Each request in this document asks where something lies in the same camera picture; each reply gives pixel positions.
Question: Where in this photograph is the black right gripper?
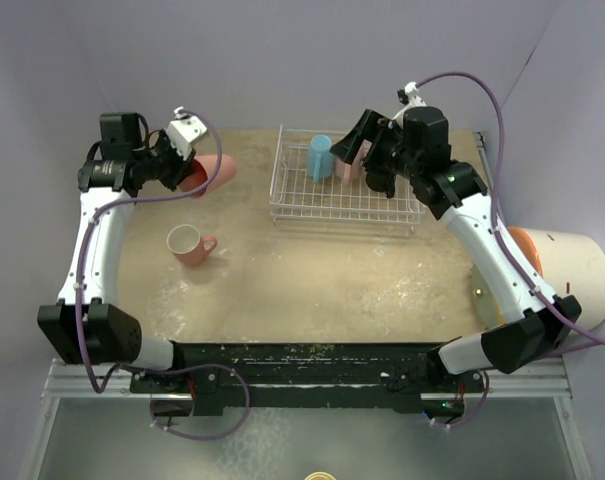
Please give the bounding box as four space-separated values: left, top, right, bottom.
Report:
331 109 421 181

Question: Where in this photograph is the salmon pink cup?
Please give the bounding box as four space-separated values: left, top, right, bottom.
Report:
178 154 237 198

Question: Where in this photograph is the light pink mug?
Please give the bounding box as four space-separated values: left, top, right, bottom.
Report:
334 141 370 185

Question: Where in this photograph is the blue cup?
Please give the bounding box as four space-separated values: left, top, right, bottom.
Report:
307 135 334 184

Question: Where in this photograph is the salmon pink mug with handle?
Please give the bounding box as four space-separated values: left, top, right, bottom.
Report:
166 224 218 268

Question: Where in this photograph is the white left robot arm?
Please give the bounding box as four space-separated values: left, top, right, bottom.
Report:
37 111 207 392

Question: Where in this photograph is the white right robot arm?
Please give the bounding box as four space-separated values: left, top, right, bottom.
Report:
331 106 582 391

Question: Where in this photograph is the black mug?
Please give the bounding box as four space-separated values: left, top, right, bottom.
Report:
365 172 396 199

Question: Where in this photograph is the cream cylinder with orange lid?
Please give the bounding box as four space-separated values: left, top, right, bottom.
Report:
471 225 605 339

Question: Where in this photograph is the yellow round object at bottom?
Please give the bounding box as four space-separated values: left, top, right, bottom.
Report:
305 471 336 480

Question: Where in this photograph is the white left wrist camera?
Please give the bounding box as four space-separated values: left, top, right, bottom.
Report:
166 107 208 158

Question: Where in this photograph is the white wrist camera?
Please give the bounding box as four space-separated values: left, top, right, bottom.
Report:
392 82 426 124
166 107 208 158

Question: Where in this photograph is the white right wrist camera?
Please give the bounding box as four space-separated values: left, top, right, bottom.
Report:
392 82 426 124

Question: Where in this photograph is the white wire dish rack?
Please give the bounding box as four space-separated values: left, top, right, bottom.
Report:
269 126 426 228

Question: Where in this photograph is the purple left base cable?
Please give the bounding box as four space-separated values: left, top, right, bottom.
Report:
149 362 252 441

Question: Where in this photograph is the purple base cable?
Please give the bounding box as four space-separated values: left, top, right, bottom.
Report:
429 367 491 431
149 362 252 441

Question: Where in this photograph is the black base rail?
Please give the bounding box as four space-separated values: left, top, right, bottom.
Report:
130 342 485 417

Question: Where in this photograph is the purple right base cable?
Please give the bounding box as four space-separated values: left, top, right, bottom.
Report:
429 367 491 431

